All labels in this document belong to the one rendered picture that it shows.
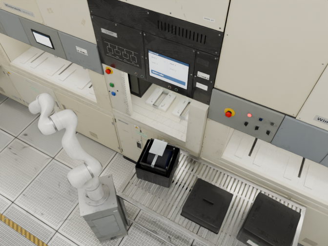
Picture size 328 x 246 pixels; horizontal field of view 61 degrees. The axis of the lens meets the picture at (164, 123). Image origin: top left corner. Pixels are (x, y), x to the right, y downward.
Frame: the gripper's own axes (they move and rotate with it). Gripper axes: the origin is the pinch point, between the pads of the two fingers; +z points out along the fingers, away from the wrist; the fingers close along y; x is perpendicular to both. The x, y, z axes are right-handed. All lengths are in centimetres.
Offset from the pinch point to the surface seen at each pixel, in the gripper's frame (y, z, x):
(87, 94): 39, 16, 30
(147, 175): 38, 14, -75
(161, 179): 44, 13, -84
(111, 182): 14, 25, -58
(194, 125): 79, -19, -77
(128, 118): 56, 17, -17
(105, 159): 31, 101, 10
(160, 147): 53, -7, -71
